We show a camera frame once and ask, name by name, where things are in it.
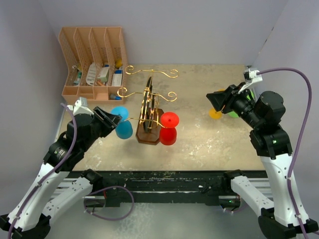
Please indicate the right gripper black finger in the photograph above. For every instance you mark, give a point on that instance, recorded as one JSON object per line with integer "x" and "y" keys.
{"x": 219, "y": 97}
{"x": 222, "y": 106}

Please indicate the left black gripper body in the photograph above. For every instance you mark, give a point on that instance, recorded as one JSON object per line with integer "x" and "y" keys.
{"x": 100, "y": 126}

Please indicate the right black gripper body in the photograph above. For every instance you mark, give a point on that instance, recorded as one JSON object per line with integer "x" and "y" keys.
{"x": 240, "y": 103}

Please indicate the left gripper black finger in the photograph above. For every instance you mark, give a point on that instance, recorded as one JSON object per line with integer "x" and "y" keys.
{"x": 110, "y": 124}
{"x": 105, "y": 116}

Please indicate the yellow plastic wine glass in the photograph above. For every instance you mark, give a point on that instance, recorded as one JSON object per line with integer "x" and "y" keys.
{"x": 213, "y": 113}

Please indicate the blue plastic wine glass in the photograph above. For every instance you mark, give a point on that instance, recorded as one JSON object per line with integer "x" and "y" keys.
{"x": 124, "y": 129}

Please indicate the green plastic wine glass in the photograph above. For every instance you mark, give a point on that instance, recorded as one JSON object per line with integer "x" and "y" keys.
{"x": 242, "y": 104}

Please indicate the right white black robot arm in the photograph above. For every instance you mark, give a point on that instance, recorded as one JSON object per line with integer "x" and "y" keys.
{"x": 283, "y": 216}

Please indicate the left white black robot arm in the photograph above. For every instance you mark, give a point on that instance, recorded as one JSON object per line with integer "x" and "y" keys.
{"x": 33, "y": 217}

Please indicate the red plastic wine glass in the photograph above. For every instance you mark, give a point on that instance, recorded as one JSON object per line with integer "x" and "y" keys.
{"x": 168, "y": 132}

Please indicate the pink plastic desk organizer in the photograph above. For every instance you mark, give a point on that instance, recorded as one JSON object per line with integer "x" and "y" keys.
{"x": 94, "y": 56}

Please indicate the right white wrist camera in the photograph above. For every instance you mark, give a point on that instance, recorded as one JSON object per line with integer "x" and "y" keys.
{"x": 252, "y": 77}

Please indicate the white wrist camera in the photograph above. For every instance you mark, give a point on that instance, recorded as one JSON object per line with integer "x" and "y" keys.
{"x": 79, "y": 105}
{"x": 252, "y": 77}

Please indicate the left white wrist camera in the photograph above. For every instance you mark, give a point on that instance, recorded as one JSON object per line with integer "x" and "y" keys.
{"x": 79, "y": 105}

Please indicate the gold wire wine glass rack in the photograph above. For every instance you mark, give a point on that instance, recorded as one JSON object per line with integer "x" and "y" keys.
{"x": 149, "y": 120}

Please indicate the black metal base frame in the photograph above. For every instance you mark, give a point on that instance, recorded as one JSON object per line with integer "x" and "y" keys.
{"x": 203, "y": 187}

